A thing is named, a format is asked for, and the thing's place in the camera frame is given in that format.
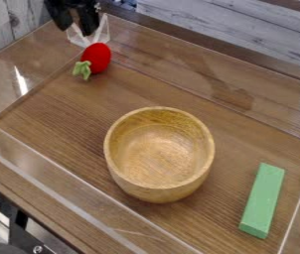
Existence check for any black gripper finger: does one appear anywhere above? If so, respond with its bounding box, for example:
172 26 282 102
46 3 74 31
77 6 100 36

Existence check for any wooden bowl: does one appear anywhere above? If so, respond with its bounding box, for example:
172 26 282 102
104 106 217 203

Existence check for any red plush strawberry toy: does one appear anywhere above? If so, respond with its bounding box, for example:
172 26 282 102
74 43 112 80

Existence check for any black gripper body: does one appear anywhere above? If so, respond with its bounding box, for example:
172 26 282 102
45 0 101 8

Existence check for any clear acrylic corner bracket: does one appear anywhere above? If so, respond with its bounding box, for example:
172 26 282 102
68 14 110 48

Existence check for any green rectangular block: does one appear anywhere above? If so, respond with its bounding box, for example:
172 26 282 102
239 163 286 239

